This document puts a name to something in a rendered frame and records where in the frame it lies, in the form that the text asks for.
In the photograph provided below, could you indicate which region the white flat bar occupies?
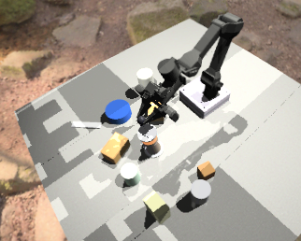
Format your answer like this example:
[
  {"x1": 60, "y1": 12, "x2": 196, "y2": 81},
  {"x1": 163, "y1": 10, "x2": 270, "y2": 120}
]
[{"x1": 71, "y1": 121, "x2": 101, "y2": 129}]

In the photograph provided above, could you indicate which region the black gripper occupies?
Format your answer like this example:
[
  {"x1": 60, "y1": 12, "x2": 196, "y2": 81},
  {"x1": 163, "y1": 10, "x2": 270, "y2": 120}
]
[{"x1": 135, "y1": 82, "x2": 179, "y2": 125}]

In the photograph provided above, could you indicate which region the pale yellow box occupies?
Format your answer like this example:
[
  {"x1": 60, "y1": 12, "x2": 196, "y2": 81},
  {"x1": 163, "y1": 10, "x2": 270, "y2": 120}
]
[{"x1": 142, "y1": 191, "x2": 171, "y2": 224}]

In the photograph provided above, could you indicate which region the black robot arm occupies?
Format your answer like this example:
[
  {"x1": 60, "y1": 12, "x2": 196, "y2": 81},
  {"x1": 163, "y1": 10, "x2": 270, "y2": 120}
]
[{"x1": 145, "y1": 12, "x2": 244, "y2": 103}]

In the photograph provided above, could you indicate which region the blue cylinder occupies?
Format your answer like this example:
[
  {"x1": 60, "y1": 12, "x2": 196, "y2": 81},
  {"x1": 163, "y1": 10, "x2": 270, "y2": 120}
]
[{"x1": 105, "y1": 99, "x2": 132, "y2": 125}]

